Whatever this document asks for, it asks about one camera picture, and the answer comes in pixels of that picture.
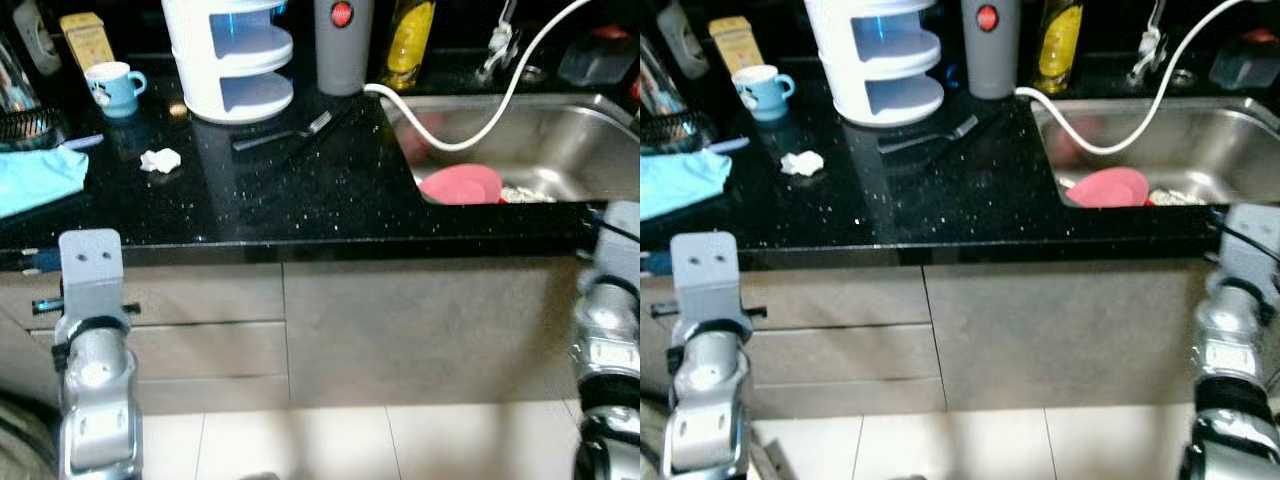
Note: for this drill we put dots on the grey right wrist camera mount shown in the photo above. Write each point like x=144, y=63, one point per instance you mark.
x=1255, y=250
x=622, y=245

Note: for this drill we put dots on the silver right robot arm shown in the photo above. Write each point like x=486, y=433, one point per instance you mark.
x=1232, y=360
x=608, y=350

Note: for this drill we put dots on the yellow box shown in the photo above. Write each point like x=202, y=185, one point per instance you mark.
x=86, y=40
x=736, y=44

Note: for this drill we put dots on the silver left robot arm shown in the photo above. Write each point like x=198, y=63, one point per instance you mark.
x=97, y=400
x=708, y=405

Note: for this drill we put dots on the grey drawer front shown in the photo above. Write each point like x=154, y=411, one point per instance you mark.
x=840, y=298
x=200, y=295
x=850, y=353
x=210, y=350

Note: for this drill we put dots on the translucent plastic fork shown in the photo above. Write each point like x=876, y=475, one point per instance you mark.
x=285, y=133
x=930, y=137

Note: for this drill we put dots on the stainless steel sink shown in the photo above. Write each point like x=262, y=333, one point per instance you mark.
x=560, y=140
x=1210, y=145

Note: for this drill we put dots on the yellow dish soap bottle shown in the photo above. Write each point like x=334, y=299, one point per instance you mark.
x=1060, y=45
x=408, y=45

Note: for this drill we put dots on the clear glass vessel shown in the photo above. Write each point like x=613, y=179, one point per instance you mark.
x=658, y=80
x=15, y=75

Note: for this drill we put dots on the crumpled white tissue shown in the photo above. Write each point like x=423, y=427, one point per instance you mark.
x=160, y=161
x=802, y=164

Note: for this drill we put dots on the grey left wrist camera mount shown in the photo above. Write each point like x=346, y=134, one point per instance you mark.
x=93, y=275
x=708, y=280

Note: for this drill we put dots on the grey canister with red button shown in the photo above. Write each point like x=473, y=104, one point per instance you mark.
x=990, y=60
x=343, y=55

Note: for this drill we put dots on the dark thin utensil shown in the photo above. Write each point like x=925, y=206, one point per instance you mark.
x=320, y=132
x=965, y=137

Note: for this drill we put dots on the blue mug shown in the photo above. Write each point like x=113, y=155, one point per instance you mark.
x=107, y=90
x=757, y=93

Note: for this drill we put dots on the white wall socket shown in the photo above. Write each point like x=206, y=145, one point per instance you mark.
x=38, y=40
x=684, y=42

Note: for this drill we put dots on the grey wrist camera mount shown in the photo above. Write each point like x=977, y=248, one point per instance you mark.
x=708, y=280
x=622, y=245
x=93, y=275
x=1255, y=250

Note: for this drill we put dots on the white food scraps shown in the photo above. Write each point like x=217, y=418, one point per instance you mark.
x=1175, y=197
x=528, y=194

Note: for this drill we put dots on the white tiered plastic rack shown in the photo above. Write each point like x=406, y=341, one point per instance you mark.
x=190, y=60
x=830, y=60

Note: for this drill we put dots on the chrome faucet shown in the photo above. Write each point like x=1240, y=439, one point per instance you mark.
x=498, y=45
x=1150, y=45

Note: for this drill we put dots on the pink plate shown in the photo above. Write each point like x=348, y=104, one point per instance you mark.
x=1108, y=188
x=462, y=186

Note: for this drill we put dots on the light blue cloth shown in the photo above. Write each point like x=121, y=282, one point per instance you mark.
x=35, y=180
x=680, y=183

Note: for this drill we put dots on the grey container with red top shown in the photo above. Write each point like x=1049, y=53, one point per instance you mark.
x=1245, y=62
x=595, y=60

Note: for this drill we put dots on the grey cabinet door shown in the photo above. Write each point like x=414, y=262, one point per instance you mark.
x=1070, y=335
x=430, y=330

